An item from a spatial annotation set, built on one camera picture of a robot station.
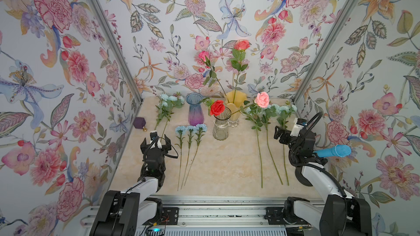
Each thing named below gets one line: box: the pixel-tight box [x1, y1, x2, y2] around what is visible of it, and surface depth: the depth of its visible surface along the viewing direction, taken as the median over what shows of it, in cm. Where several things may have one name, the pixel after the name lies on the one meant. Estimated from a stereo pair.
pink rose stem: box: [229, 91, 270, 116], surface depth 66 cm
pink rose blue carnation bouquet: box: [199, 39, 251, 104], surface depth 93 cm
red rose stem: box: [202, 98, 226, 117], surface depth 79 cm
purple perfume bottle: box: [132, 116, 148, 132], surface depth 106 cm
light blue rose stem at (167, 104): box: [154, 91, 185, 142], surface depth 113 cm
